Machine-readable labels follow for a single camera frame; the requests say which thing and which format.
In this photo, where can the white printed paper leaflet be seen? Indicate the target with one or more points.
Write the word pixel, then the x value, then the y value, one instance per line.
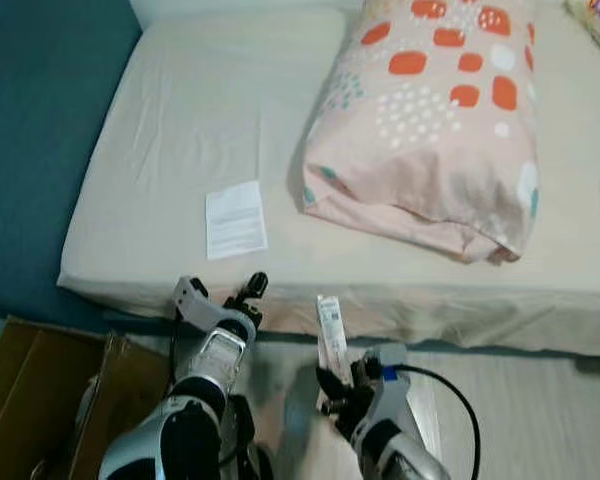
pixel 235 220

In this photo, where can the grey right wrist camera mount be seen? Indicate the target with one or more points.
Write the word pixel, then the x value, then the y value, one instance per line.
pixel 390 385

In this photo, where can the grey black robot left leg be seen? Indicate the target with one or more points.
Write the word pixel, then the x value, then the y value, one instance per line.
pixel 245 440

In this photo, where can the beige sheeted mattress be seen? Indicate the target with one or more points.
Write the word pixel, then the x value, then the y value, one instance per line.
pixel 200 120

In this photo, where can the brown cardboard box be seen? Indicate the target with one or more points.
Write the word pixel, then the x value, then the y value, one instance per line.
pixel 30 400

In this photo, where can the long white green carton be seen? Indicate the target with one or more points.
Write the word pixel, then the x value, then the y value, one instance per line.
pixel 332 335

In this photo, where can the pink pillow orange patches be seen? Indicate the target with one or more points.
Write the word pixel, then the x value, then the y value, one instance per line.
pixel 420 170

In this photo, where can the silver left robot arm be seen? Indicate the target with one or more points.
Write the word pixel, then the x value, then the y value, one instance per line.
pixel 220 355

